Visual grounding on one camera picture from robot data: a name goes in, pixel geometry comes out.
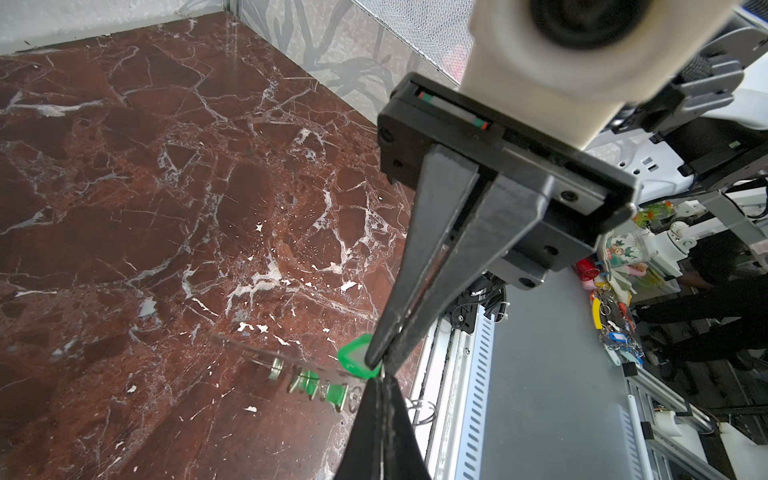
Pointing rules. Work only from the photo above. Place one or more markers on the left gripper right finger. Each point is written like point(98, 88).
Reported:
point(402, 458)

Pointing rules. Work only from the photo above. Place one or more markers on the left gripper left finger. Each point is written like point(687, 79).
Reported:
point(363, 454)

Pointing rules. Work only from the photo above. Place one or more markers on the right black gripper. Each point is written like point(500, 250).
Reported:
point(557, 199)

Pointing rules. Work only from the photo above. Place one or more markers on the green key tag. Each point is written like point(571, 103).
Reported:
point(336, 395)
point(305, 382)
point(352, 358)

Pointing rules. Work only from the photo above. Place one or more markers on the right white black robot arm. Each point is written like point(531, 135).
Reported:
point(707, 82)

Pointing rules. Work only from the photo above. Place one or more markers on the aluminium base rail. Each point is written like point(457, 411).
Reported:
point(448, 403)

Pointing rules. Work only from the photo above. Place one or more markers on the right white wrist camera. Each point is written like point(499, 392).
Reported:
point(566, 68)

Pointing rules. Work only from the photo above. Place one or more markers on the white wire mesh basket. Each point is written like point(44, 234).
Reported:
point(438, 30)

